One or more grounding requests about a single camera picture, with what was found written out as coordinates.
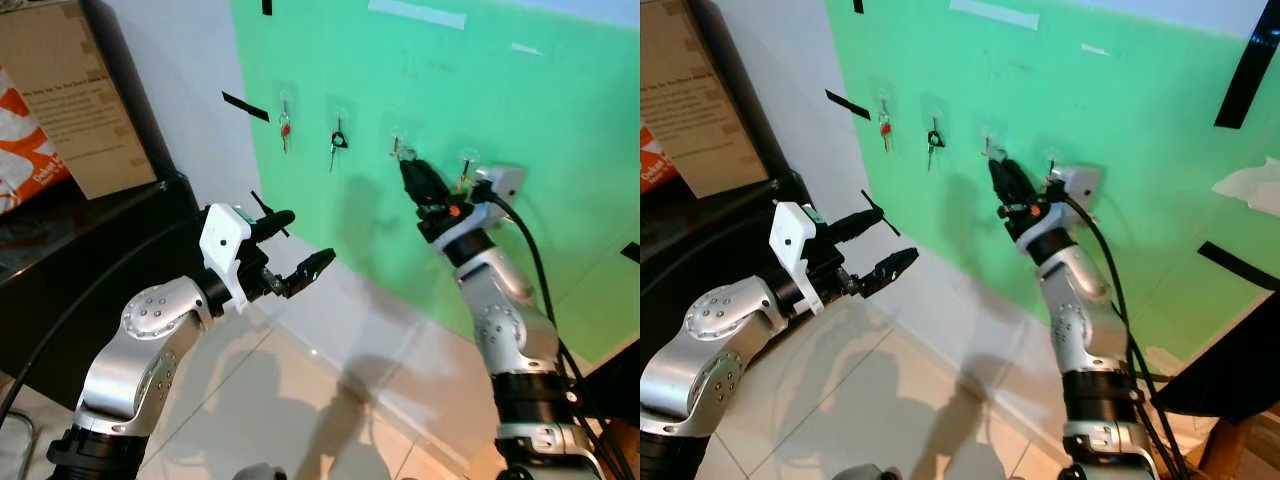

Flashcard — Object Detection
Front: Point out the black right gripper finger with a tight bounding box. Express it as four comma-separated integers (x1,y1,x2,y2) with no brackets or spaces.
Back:
400,159,433,209
988,158,1021,209
997,157,1037,205
409,158,449,205

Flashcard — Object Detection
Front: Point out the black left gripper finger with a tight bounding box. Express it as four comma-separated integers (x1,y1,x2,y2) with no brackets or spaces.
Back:
864,247,922,300
830,207,888,249
284,249,337,299
255,210,297,242

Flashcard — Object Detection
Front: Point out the thin black tie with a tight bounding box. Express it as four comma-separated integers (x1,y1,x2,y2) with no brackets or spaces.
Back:
862,192,901,238
250,192,291,239

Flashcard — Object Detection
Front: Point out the black glossy table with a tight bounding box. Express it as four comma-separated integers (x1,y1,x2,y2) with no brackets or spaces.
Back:
0,0,206,411
640,0,813,341

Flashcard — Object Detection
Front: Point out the long white tape strip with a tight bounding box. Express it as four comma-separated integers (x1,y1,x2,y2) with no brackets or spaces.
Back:
367,0,468,31
948,0,1041,31

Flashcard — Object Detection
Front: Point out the orange and white bag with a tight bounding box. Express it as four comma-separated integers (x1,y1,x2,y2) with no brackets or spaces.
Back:
640,125,683,193
0,65,73,216

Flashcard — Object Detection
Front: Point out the brown cardboard box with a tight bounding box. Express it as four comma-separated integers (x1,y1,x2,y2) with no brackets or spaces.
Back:
0,0,159,201
640,0,769,199

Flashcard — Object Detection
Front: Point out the torn white paper patch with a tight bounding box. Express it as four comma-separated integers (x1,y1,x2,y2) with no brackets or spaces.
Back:
1212,157,1280,216

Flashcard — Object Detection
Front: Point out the dark low table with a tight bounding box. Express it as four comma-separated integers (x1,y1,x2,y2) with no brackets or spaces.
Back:
580,335,641,401

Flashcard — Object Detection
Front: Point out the wide black tape strip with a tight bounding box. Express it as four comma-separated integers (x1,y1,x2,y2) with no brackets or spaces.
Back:
1213,15,1280,131

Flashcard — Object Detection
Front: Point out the brown wooden furniture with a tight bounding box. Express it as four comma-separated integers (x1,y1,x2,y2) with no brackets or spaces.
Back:
1195,415,1280,480

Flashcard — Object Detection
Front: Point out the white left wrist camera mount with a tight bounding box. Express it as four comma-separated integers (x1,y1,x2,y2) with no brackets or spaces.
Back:
198,203,253,313
768,202,833,315

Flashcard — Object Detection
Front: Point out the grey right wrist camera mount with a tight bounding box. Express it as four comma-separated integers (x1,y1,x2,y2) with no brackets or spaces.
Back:
438,165,527,247
1025,165,1103,246

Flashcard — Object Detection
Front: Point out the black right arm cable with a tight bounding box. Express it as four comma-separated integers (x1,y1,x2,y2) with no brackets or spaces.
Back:
485,192,638,480
1062,192,1191,480

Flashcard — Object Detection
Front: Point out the green wall sheet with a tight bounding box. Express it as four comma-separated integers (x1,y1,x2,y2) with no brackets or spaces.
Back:
228,0,641,366
822,0,1280,366

